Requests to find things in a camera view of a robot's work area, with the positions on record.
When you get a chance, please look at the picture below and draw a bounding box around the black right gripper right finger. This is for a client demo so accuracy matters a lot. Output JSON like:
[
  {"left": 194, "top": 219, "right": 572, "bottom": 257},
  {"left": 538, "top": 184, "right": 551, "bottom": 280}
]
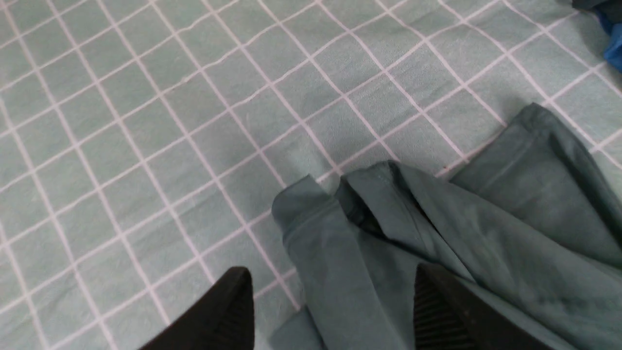
[{"left": 413, "top": 263, "right": 550, "bottom": 350}]

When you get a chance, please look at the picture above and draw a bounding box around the dark teal crumpled garment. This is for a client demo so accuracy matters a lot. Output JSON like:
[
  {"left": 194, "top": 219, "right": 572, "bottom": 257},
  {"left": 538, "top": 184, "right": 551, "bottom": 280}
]
[{"left": 571, "top": 0, "right": 622, "bottom": 14}]

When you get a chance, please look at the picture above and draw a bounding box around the blue crumpled garment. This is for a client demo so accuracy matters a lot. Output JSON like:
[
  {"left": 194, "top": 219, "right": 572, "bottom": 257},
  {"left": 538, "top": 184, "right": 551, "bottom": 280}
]
[{"left": 595, "top": 2, "right": 622, "bottom": 73}]

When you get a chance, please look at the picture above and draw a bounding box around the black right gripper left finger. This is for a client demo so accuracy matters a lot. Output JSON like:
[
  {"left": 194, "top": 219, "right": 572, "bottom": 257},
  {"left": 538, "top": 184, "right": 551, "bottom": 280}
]
[{"left": 142, "top": 266, "right": 255, "bottom": 350}]

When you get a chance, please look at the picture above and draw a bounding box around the green long-sleeved shirt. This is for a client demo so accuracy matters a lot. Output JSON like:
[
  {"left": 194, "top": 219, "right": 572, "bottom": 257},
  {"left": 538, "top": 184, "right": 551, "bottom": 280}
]
[{"left": 269, "top": 104, "right": 622, "bottom": 350}]

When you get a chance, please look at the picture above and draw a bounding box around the green checkered tablecloth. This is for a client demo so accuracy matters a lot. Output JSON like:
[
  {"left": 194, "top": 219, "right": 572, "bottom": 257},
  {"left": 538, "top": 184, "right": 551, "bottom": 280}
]
[{"left": 0, "top": 0, "right": 622, "bottom": 350}]

